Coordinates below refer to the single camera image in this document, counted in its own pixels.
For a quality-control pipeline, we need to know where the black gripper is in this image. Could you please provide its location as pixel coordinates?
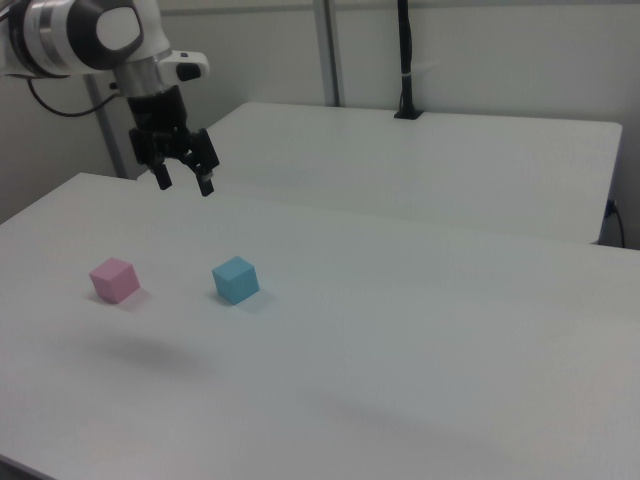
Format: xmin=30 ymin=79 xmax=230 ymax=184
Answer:
xmin=126 ymin=86 xmax=222 ymax=198

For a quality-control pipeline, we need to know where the blue cube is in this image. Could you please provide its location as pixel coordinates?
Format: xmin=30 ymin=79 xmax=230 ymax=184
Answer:
xmin=211 ymin=255 xmax=261 ymax=306

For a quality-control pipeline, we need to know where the pink cube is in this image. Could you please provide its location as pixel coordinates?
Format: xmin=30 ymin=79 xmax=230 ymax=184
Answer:
xmin=88 ymin=256 xmax=141 ymax=305

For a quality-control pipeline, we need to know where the white background table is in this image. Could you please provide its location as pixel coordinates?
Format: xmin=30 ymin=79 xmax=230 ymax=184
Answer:
xmin=135 ymin=101 xmax=624 ymax=246

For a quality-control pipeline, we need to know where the black pole with base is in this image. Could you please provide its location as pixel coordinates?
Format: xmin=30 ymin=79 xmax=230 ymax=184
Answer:
xmin=393 ymin=0 xmax=425 ymax=121

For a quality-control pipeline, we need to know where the grey metal frame post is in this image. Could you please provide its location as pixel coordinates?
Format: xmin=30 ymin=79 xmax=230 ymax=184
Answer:
xmin=83 ymin=74 xmax=127 ymax=179

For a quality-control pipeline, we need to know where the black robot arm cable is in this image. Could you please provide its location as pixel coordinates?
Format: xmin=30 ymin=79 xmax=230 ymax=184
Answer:
xmin=27 ymin=74 xmax=121 ymax=119

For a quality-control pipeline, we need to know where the grey metal wall post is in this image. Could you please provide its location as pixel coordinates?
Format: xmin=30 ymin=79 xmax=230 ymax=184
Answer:
xmin=313 ymin=0 xmax=347 ymax=108

